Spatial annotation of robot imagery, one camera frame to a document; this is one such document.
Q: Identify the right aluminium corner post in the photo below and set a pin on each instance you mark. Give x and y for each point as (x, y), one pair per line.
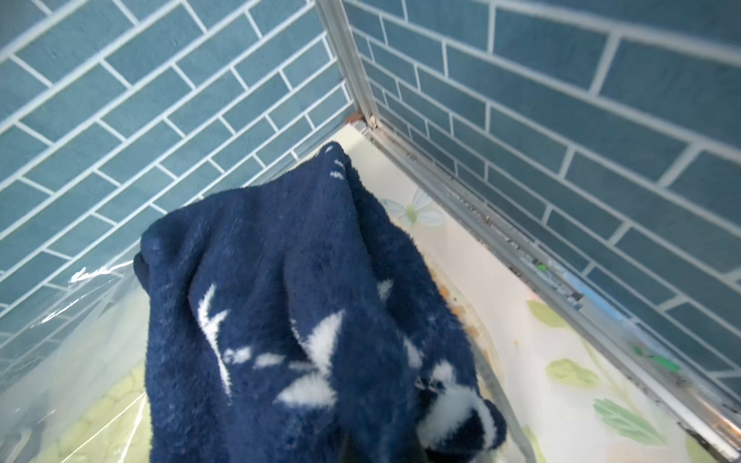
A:
(336, 25)

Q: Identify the navy blue star blanket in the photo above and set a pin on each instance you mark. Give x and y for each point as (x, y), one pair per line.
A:
(293, 321)

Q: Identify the light green fluffy blanket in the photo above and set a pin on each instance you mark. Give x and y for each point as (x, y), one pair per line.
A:
(117, 428)

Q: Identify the clear plastic vacuum bag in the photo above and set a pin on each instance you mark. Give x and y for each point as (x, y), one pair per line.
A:
(81, 341)

